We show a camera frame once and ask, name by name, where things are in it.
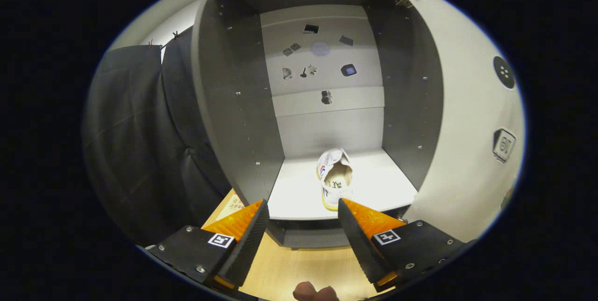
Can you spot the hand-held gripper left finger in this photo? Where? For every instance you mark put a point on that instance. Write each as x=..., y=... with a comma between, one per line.
x=247, y=247

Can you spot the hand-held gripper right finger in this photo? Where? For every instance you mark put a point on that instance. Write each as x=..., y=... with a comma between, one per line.
x=357, y=245

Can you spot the white canvas shoe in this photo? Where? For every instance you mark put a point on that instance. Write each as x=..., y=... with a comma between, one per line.
x=334, y=179

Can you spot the dark grey shoe cabinet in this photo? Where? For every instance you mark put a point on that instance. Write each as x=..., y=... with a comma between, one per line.
x=233, y=104

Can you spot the stack of books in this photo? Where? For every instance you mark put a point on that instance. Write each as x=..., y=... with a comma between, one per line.
x=236, y=203

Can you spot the black backdrop cloth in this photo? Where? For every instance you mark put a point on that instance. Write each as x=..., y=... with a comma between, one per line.
x=131, y=151

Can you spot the row of black cloth clips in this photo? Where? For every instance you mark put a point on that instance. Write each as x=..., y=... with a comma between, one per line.
x=176, y=35

